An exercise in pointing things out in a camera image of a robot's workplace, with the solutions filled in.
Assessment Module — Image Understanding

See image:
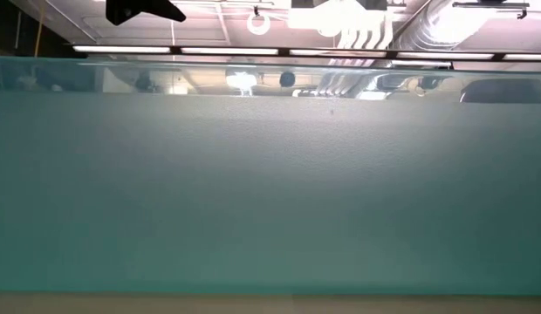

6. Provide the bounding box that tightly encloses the white ceiling pipe bundle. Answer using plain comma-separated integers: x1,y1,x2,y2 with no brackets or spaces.
329,17,394,50

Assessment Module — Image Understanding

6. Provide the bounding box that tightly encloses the white hanging ring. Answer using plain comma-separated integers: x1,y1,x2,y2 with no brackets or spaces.
246,10,272,37

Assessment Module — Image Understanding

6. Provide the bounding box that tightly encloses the long strip light bar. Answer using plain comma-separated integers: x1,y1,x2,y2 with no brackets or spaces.
72,43,541,62

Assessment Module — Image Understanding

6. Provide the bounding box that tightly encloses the black ceiling rail bracket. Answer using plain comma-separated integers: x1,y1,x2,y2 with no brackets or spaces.
452,1,531,21

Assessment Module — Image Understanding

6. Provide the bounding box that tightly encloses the silver ventilation duct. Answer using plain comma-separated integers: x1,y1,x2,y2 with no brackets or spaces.
392,0,541,51

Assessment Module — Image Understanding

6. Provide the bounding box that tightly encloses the yellow hanging cord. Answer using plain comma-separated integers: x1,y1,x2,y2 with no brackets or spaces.
33,3,45,58

